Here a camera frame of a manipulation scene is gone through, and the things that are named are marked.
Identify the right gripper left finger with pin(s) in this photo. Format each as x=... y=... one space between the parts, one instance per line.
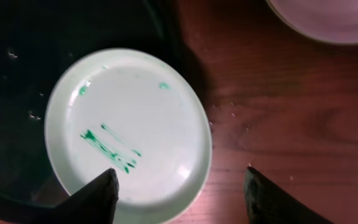
x=94 y=203

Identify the round dark green tray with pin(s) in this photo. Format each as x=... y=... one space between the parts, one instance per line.
x=39 y=40

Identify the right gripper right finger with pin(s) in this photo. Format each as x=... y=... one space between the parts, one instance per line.
x=267 y=203

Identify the mint plate front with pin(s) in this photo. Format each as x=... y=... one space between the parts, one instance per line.
x=132 y=112

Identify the white plate with green stain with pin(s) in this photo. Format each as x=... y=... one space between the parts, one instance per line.
x=329 y=21

